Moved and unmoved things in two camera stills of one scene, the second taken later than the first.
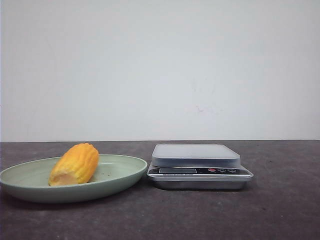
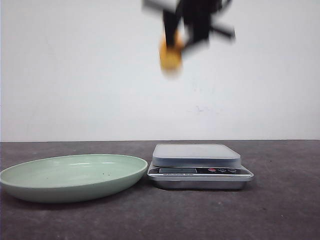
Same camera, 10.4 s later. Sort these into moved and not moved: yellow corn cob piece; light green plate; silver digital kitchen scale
Moved: yellow corn cob piece
Not moved: silver digital kitchen scale; light green plate
